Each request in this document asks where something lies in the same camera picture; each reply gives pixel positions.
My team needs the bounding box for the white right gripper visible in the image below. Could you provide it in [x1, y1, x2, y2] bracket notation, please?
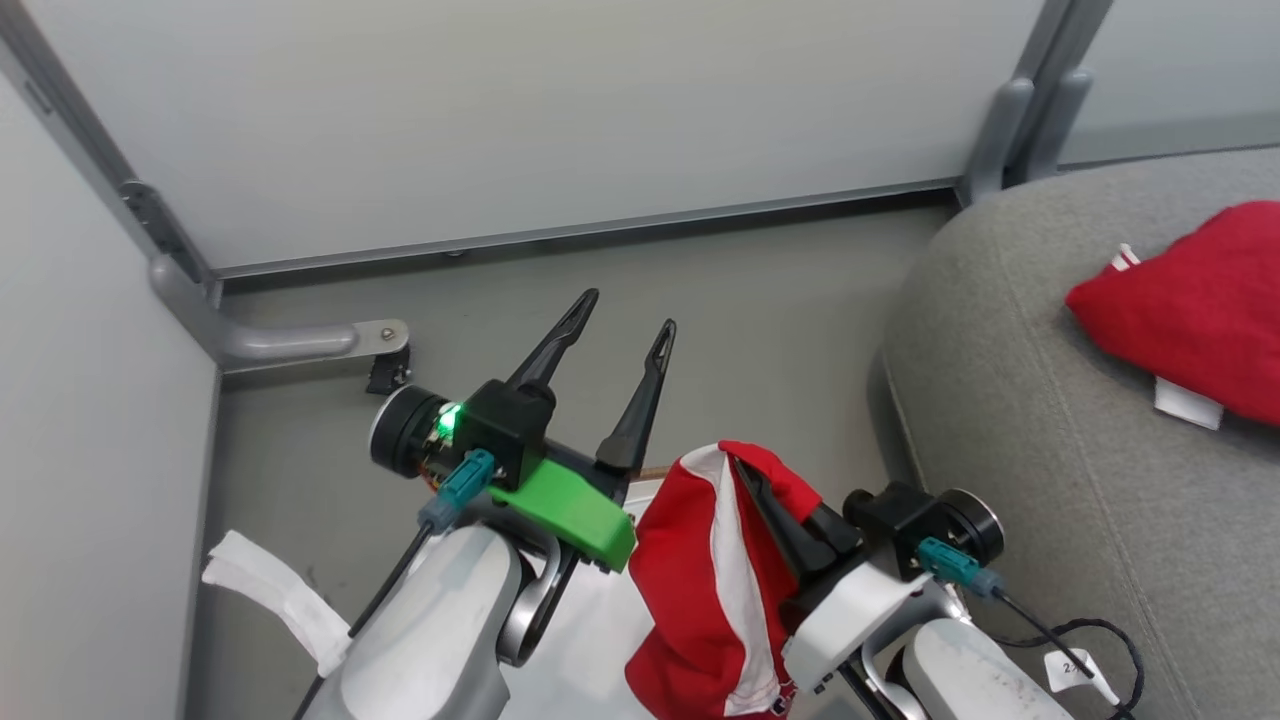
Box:
[734, 457, 932, 693]

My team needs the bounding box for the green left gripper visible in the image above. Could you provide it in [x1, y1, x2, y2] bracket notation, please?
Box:
[488, 289, 678, 574]

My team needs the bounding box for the red garment with white stripes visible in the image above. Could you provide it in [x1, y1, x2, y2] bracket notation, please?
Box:
[625, 440, 824, 720]

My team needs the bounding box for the plain red garment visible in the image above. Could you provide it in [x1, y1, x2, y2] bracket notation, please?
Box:
[1065, 200, 1280, 432]

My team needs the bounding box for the grey fabric sofa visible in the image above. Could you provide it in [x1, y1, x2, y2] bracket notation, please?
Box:
[880, 145, 1280, 720]

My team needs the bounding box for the black caster wheel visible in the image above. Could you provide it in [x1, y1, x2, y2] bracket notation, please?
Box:
[365, 347, 414, 397]

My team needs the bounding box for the grey partition foot with caster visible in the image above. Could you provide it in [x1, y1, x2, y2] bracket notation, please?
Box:
[150, 254, 412, 372]

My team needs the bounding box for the grey rounded partition foot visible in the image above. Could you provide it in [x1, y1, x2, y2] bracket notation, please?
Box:
[1024, 67, 1094, 182]
[958, 77, 1037, 207]

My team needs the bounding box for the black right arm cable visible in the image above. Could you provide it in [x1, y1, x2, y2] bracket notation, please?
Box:
[918, 537, 1147, 720]

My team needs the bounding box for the grey partition bottom rail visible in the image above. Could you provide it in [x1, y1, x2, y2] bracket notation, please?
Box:
[214, 178, 963, 282]

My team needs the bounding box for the white cable tag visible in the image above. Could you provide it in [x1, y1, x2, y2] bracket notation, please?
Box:
[1043, 648, 1122, 708]

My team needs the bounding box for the white fabric strap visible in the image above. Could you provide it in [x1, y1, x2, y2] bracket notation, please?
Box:
[202, 530, 353, 680]

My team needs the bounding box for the grey partition post with bracket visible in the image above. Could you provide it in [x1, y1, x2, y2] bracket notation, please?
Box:
[0, 0, 217, 303]

